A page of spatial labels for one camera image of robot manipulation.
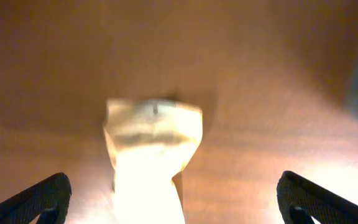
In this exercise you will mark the beige paper pouch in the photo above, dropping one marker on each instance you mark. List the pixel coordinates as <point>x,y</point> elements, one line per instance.
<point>150,142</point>

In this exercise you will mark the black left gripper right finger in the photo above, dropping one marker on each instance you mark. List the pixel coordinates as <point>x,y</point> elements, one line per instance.
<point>302,201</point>

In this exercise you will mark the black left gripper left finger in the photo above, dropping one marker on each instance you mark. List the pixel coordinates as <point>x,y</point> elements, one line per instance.
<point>47,202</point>

